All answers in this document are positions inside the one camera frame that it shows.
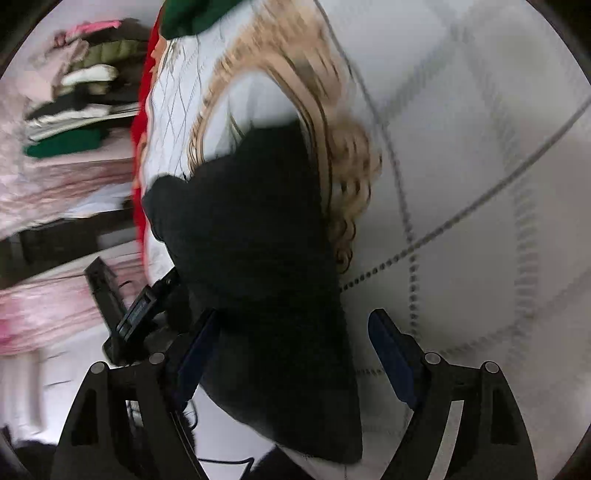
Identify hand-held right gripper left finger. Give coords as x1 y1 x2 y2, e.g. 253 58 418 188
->
50 308 220 480

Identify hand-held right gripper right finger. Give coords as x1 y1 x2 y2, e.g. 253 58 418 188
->
368 308 539 480

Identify black leather jacket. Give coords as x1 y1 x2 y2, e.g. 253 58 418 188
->
142 122 363 464

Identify red floral blanket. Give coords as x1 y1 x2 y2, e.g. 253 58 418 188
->
130 9 161 261

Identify white floral patterned cloth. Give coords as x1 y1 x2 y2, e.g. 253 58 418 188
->
139 0 591 480

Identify green folded garment white stripes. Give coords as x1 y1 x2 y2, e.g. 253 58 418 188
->
159 0 243 40

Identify black cable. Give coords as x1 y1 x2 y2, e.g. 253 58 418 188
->
184 401 256 468

